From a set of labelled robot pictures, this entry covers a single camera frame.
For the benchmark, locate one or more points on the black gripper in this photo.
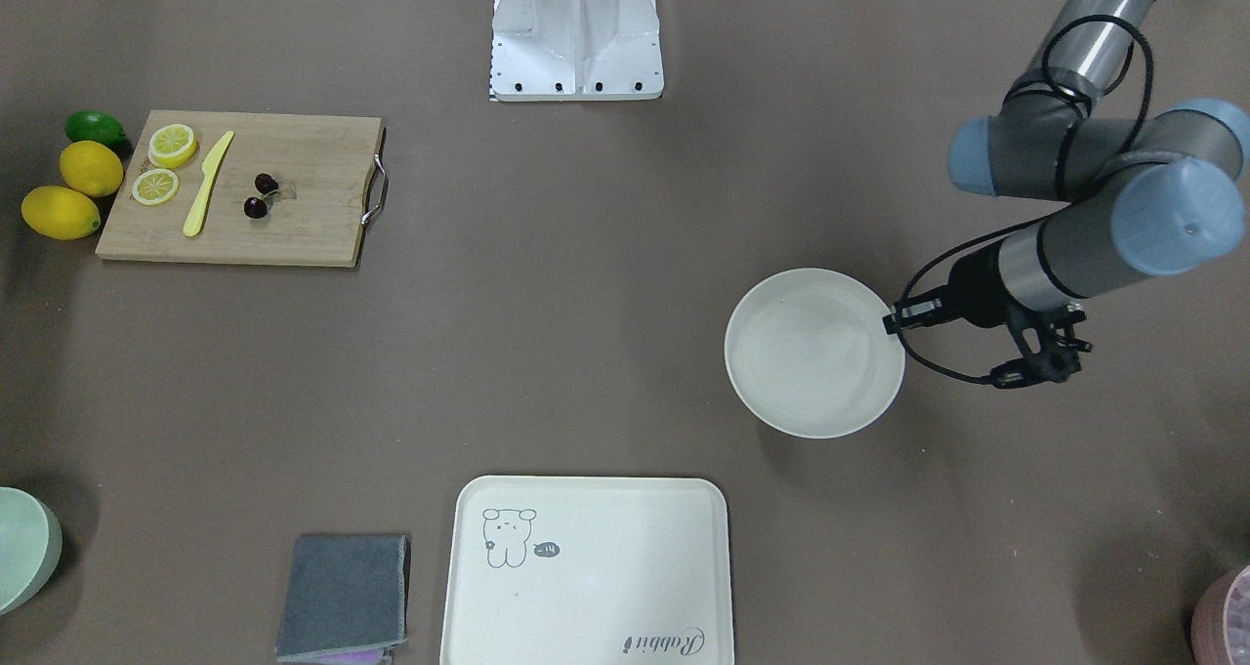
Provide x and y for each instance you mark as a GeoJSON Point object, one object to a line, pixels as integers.
{"type": "Point", "coordinates": [973, 292]}

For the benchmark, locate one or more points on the grey folded cloth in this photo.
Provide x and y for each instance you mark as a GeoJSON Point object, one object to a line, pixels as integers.
{"type": "Point", "coordinates": [345, 599]}

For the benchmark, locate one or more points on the lemon slice lower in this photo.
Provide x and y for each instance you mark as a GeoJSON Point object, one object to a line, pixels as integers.
{"type": "Point", "coordinates": [156, 186]}

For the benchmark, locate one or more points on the yellow lemon near lime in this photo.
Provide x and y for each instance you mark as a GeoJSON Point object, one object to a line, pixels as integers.
{"type": "Point", "coordinates": [91, 168]}

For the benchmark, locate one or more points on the mint green bowl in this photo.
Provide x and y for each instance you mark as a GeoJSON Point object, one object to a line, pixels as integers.
{"type": "Point", "coordinates": [31, 545]}

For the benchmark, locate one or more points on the yellow plastic knife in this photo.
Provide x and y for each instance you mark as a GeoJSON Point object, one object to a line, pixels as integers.
{"type": "Point", "coordinates": [210, 167]}

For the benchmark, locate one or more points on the pink bowl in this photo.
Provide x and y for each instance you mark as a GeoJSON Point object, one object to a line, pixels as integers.
{"type": "Point", "coordinates": [1219, 628]}

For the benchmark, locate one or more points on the white pedestal column base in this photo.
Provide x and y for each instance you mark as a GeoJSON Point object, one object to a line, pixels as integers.
{"type": "Point", "coordinates": [575, 51]}

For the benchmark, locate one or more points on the lemon slice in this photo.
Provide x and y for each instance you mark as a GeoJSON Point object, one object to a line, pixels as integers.
{"type": "Point", "coordinates": [156, 186]}
{"type": "Point", "coordinates": [172, 146]}

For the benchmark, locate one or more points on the yellow lemon outer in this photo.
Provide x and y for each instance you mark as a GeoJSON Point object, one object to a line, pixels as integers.
{"type": "Point", "coordinates": [60, 212]}

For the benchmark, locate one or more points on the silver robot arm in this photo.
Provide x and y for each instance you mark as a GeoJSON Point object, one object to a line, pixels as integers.
{"type": "Point", "coordinates": [1140, 196]}

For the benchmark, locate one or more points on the cream rectangular tray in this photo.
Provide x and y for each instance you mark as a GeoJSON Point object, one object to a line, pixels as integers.
{"type": "Point", "coordinates": [589, 570]}

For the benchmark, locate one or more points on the cream round plate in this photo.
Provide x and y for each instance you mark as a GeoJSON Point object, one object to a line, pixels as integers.
{"type": "Point", "coordinates": [807, 352]}

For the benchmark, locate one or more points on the wooden cutting board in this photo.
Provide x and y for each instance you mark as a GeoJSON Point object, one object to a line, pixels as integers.
{"type": "Point", "coordinates": [331, 182]}

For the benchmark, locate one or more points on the green lime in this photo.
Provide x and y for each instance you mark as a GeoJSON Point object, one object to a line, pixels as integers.
{"type": "Point", "coordinates": [95, 126]}

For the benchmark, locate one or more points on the lemon slice upper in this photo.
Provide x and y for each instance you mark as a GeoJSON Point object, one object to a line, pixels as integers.
{"type": "Point", "coordinates": [172, 146]}

